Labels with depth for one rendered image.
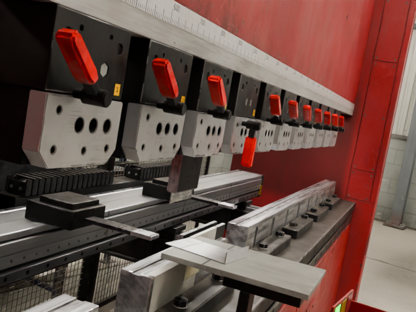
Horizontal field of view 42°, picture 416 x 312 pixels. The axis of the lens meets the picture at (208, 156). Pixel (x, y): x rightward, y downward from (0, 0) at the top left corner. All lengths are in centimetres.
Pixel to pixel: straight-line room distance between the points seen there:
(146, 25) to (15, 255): 52
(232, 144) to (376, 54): 210
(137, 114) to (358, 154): 245
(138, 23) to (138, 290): 45
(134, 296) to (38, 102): 48
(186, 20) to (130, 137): 21
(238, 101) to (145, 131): 40
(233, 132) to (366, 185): 207
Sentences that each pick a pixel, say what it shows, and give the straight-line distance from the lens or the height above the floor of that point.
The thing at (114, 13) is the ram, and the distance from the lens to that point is 66.
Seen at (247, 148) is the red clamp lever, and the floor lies 119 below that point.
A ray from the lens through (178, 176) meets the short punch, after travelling 99.
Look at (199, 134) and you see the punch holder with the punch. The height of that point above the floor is 121.
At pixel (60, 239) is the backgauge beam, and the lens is 116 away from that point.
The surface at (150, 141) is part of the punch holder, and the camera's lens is 77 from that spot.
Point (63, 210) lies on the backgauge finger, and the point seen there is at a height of 102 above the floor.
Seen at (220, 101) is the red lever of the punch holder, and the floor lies 128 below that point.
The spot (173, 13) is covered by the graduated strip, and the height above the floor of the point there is 138.
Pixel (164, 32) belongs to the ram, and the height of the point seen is 136.
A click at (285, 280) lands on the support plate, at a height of 100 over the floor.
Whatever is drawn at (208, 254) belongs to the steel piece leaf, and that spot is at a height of 100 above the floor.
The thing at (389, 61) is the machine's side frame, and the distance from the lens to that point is 313.
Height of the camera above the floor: 127
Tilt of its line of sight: 5 degrees down
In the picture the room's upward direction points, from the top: 10 degrees clockwise
